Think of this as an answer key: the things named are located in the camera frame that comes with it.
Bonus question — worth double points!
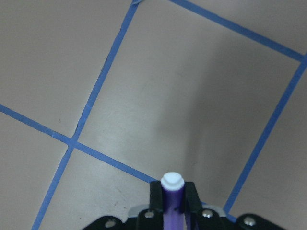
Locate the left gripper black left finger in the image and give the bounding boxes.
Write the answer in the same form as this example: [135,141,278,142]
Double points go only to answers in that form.
[136,181,164,230]

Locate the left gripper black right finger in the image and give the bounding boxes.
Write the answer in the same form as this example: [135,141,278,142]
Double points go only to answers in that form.
[183,182,235,230]

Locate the purple highlighter pen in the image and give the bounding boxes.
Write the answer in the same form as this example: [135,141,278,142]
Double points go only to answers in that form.
[161,172,185,230]

